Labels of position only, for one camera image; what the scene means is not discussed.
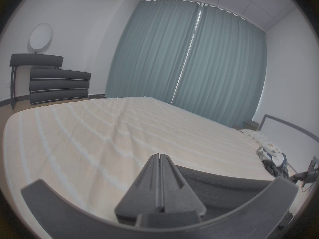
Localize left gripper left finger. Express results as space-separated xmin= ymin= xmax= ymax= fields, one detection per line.
xmin=114 ymin=153 xmax=160 ymax=220

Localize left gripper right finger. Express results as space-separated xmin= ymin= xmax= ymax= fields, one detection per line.
xmin=160 ymin=153 xmax=207 ymax=216

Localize black T-shirt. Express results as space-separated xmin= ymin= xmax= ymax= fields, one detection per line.
xmin=174 ymin=164 xmax=274 ymax=221

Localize pile of clothes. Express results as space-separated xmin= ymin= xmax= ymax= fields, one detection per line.
xmin=257 ymin=146 xmax=288 ymax=164

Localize bed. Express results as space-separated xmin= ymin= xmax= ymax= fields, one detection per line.
xmin=2 ymin=96 xmax=319 ymax=226

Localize black shiny garment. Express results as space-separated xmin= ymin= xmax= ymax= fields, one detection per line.
xmin=262 ymin=158 xmax=289 ymax=178

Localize white printed pillow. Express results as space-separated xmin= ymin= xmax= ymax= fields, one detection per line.
xmin=240 ymin=128 xmax=274 ymax=147

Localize grey bedside table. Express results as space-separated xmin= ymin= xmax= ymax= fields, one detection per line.
xmin=233 ymin=119 xmax=260 ymax=132

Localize blue-green curtain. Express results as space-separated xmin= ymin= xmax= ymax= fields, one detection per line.
xmin=105 ymin=0 xmax=203 ymax=106
xmin=171 ymin=5 xmax=266 ymax=128

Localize black dressing table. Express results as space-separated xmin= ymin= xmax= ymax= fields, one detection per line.
xmin=9 ymin=54 xmax=64 ymax=110

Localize round white mirror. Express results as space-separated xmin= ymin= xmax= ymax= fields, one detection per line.
xmin=27 ymin=23 xmax=54 ymax=54

